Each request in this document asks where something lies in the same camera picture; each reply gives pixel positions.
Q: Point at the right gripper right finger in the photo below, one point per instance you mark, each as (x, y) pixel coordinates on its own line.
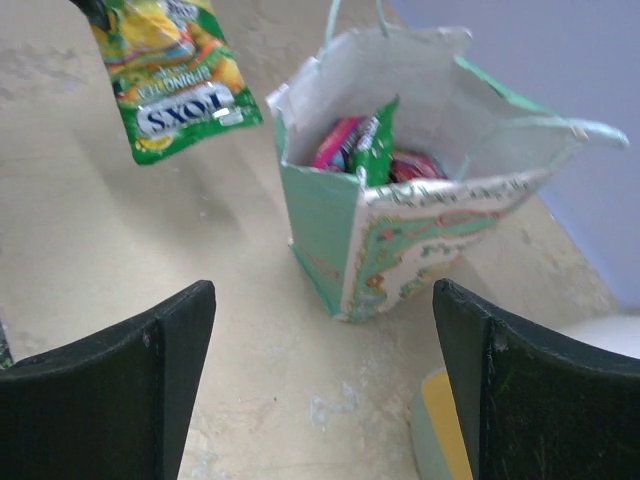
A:
(533, 403)

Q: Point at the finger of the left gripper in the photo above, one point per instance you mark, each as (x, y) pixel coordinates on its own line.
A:
(95, 11)

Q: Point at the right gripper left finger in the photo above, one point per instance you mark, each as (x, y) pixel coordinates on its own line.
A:
(116, 404)

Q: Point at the white round drawer box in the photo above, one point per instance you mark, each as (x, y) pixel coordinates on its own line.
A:
(437, 440)

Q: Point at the yellow green Fox's candy bag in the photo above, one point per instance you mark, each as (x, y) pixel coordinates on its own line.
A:
(173, 75)

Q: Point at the green paper bag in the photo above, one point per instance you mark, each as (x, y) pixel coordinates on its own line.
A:
(367, 249)

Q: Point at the purple snack packet back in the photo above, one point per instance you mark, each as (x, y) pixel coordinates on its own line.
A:
(334, 152)

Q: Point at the green snack packet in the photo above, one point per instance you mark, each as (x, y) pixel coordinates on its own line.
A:
(371, 159)

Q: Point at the purple Fox's candy bag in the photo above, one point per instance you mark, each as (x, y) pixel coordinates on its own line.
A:
(409, 165)

